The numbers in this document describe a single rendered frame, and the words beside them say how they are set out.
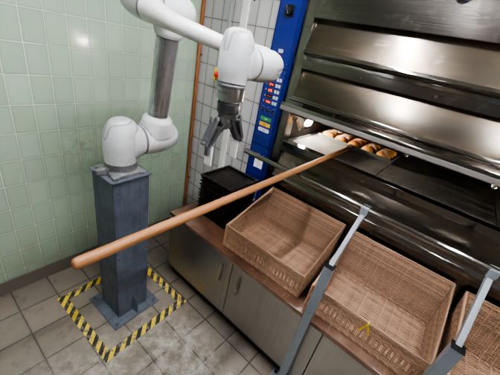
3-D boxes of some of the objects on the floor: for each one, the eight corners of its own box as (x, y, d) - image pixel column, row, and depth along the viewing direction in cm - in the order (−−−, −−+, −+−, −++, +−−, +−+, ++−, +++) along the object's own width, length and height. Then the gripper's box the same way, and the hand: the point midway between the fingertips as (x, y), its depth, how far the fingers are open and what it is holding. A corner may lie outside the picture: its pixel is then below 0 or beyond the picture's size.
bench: (215, 243, 259) (225, 190, 232) (548, 498, 139) (646, 449, 112) (164, 272, 217) (168, 211, 191) (575, 671, 97) (742, 658, 71)
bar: (219, 288, 214) (248, 146, 160) (382, 429, 151) (519, 276, 97) (188, 312, 191) (208, 156, 137) (364, 490, 128) (530, 333, 74)
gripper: (242, 97, 102) (234, 152, 111) (193, 98, 83) (187, 164, 92) (259, 103, 98) (248, 158, 108) (211, 105, 79) (203, 172, 89)
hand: (220, 158), depth 99 cm, fingers open, 13 cm apart
